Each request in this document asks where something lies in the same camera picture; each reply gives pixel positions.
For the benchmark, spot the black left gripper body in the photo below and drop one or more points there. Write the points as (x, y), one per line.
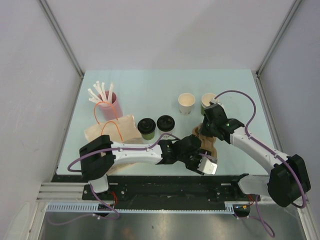
(191, 161)

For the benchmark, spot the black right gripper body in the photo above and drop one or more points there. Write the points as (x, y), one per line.
(208, 128)

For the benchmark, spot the brown pulp cup carrier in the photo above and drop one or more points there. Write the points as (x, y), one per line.
(207, 143)

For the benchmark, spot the black cup lid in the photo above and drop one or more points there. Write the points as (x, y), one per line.
(146, 126)
(165, 123)

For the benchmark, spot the printed paper takeout bag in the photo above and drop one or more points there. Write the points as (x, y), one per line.
(122, 130)

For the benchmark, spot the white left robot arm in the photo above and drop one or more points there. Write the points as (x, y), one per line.
(99, 155)

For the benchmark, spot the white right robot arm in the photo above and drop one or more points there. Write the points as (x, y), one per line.
(287, 178)

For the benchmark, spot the green paper cup stack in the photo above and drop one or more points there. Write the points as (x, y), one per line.
(205, 101)

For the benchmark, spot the white paper cup stack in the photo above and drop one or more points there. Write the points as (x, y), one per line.
(186, 103)

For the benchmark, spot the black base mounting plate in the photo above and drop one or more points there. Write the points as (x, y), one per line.
(174, 193)

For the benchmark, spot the pink straw holder cup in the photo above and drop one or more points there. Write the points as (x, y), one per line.
(113, 111)

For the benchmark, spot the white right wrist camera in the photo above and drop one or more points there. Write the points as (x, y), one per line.
(215, 101)

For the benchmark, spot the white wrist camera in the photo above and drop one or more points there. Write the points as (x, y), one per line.
(208, 164)
(215, 101)

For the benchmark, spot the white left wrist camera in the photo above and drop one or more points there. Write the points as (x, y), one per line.
(208, 164)

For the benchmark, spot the white slotted cable duct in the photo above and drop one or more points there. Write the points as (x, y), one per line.
(69, 207)

